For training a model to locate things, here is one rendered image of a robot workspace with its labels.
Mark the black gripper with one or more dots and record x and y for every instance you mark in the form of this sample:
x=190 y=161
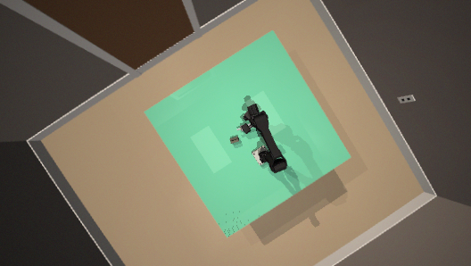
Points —
x=247 y=128

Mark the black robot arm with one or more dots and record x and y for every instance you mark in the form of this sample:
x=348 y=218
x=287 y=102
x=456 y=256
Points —
x=261 y=122

